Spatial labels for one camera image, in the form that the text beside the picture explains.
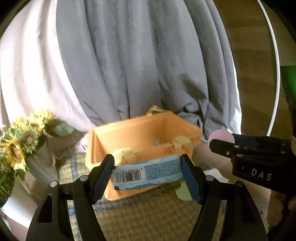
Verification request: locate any white sheer curtain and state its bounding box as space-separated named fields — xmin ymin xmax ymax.
xmin=1 ymin=1 xmax=93 ymax=132

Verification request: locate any blue tissue packet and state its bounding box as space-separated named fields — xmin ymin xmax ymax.
xmin=112 ymin=155 xmax=183 ymax=190

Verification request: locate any yellow blue plaid mat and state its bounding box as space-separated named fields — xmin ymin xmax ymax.
xmin=59 ymin=152 xmax=227 ymax=241

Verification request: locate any grey ribbed vase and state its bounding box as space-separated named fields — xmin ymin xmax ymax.
xmin=26 ymin=141 xmax=60 ymax=186

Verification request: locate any pink round pouf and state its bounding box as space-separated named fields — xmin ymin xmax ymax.
xmin=208 ymin=130 xmax=235 ymax=146

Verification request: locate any white cloth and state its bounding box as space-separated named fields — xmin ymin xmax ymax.
xmin=204 ymin=168 xmax=229 ymax=183

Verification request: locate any white plant pot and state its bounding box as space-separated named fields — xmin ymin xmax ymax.
xmin=1 ymin=179 xmax=37 ymax=228

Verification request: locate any green sleeve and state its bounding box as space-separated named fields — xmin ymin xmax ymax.
xmin=280 ymin=65 xmax=296 ymax=112

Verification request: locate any white cable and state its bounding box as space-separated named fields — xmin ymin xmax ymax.
xmin=256 ymin=0 xmax=281 ymax=137

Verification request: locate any grey curtain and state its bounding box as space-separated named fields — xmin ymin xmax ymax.
xmin=56 ymin=1 xmax=242 ymax=140

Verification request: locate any green frog sponge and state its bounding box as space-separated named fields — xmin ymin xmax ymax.
xmin=176 ymin=181 xmax=193 ymax=201

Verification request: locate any operator right hand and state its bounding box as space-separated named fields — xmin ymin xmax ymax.
xmin=267 ymin=191 xmax=286 ymax=230

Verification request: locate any orange plastic basket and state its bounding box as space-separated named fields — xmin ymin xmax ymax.
xmin=85 ymin=107 xmax=202 ymax=201

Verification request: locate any sunflower bouquet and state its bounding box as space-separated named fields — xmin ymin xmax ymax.
xmin=1 ymin=110 xmax=75 ymax=172

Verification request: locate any green potted plant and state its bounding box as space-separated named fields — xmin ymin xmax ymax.
xmin=0 ymin=167 xmax=26 ymax=207

